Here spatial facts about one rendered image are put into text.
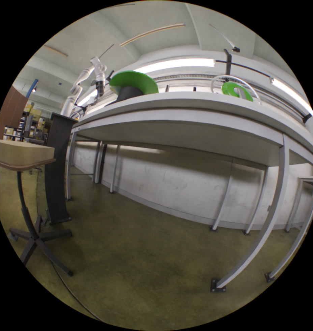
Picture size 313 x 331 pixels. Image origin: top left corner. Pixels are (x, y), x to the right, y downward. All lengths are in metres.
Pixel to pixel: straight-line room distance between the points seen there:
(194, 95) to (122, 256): 0.92
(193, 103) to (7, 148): 0.65
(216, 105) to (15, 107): 1.04
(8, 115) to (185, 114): 0.97
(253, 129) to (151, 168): 1.25
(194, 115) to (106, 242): 0.93
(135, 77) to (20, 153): 0.56
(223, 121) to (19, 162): 0.68
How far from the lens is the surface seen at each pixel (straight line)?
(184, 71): 1.90
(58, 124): 0.86
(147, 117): 0.44
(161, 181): 1.33
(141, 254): 0.80
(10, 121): 0.86
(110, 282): 0.68
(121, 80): 0.59
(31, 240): 0.82
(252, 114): 0.42
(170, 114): 0.40
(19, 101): 0.89
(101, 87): 0.86
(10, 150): 0.42
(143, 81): 0.56
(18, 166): 0.39
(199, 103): 0.38
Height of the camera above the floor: 0.64
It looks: 1 degrees down
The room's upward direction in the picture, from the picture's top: 11 degrees clockwise
